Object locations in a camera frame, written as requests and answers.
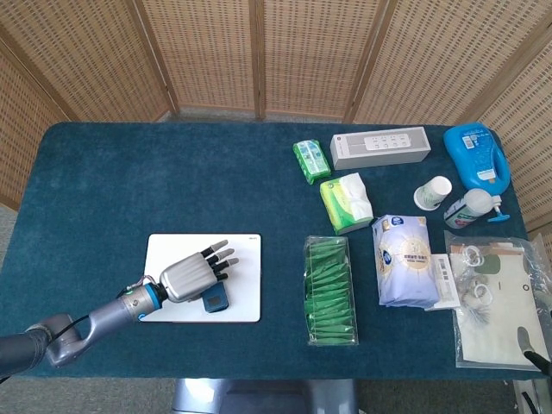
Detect white pump bottle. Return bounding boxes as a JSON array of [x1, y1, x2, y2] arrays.
[[443, 187, 512, 229]]

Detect blue whiteboard eraser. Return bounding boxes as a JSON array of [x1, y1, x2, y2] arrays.
[[201, 282, 230, 315]]

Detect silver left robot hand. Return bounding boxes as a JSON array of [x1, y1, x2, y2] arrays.
[[158, 240, 241, 304]]

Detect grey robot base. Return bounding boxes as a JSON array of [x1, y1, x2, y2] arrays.
[[171, 378, 360, 414]]

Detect woven wooden folding screen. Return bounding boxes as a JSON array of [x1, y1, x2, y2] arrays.
[[0, 0, 552, 234]]

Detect teal table cloth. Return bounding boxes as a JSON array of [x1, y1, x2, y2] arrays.
[[0, 121, 536, 381]]

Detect clear box of green sachets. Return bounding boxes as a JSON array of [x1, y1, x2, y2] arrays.
[[304, 235, 360, 348]]

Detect yellow-green open tissue pack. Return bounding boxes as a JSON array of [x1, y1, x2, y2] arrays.
[[319, 172, 374, 236]]

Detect white whiteboard with black rim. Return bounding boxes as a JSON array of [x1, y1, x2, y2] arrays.
[[140, 233, 263, 323]]

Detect white paper cup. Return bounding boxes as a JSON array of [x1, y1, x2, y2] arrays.
[[413, 175, 454, 211]]

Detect blue detergent bottle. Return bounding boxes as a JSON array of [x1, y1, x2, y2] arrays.
[[442, 122, 513, 191]]

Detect clear plastic bag with items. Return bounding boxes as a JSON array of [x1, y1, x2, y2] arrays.
[[442, 229, 551, 370]]

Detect lavender tissue pack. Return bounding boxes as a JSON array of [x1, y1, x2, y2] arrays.
[[371, 214, 442, 311]]

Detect green pocket tissue pack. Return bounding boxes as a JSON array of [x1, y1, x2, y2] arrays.
[[292, 139, 332, 185]]

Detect grey power strip box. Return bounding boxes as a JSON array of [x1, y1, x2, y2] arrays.
[[329, 126, 432, 172]]

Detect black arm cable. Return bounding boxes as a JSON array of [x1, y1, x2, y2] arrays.
[[53, 316, 92, 342]]

